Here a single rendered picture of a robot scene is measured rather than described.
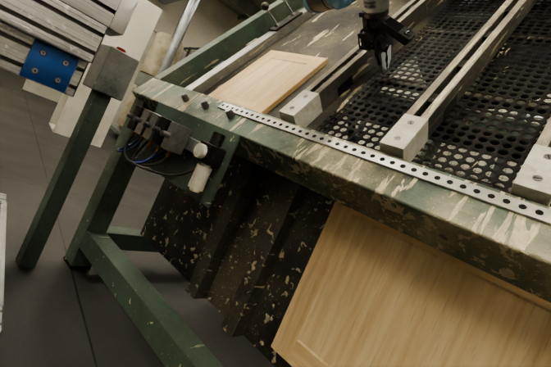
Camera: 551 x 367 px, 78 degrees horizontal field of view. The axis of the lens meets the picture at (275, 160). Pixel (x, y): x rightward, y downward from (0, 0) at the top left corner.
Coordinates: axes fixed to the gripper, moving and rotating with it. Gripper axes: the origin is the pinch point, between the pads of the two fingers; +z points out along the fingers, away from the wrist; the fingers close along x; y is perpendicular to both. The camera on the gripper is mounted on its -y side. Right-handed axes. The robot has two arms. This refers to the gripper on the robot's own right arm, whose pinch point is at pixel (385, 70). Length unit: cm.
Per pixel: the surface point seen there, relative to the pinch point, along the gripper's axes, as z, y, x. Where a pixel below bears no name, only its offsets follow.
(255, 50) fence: 0, 65, 0
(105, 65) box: -20, 83, 57
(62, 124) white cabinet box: 111, 419, 56
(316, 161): -2.7, -8.4, 48.5
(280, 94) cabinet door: 0.4, 27.0, 24.2
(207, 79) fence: -2, 65, 29
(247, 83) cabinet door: 1, 47, 22
